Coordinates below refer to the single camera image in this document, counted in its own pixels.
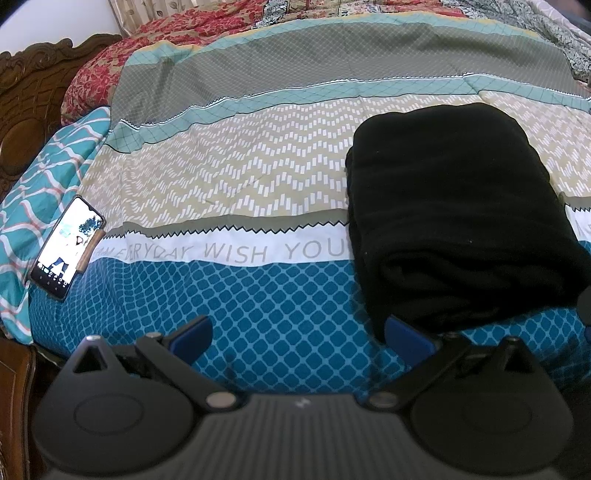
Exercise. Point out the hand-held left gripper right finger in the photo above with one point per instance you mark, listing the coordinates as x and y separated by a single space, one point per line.
408 340

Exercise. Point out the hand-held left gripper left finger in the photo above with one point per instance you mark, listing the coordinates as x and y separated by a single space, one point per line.
191 337

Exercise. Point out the black pants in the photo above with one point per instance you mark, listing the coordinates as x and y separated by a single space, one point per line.
452 198

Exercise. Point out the smartphone with brown case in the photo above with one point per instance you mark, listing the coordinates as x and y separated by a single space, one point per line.
64 249

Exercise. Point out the striped teal grey bedsheet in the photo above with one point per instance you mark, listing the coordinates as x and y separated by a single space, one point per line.
258 184

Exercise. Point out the wooden bedside table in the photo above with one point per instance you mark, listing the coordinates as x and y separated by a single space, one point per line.
16 392

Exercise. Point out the teal wavy print pillow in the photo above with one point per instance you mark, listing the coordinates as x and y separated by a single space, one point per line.
37 194

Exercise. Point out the carved wooden headboard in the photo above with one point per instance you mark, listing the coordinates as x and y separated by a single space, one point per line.
27 92

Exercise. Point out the grey blue floral quilt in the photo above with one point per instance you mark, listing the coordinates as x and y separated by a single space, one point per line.
565 44

